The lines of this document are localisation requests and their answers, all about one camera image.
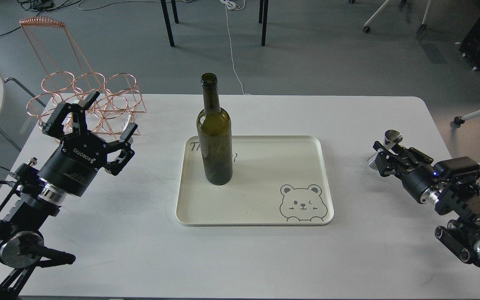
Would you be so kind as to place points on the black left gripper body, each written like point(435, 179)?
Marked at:
point(75, 163)

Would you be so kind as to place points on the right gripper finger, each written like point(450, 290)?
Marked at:
point(390, 163)
point(412, 156)

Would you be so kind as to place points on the cream bear serving tray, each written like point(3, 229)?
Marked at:
point(276, 180)

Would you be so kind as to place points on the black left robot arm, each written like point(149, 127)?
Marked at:
point(22, 247)

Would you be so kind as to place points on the steel double jigger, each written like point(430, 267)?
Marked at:
point(391, 138)

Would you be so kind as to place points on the copper wire wine rack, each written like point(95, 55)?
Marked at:
point(70, 79)

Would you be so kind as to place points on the dark green wine bottle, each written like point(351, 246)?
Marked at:
point(214, 129)

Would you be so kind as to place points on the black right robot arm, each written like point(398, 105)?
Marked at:
point(450, 186)

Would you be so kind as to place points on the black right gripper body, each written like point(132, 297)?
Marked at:
point(416, 181)

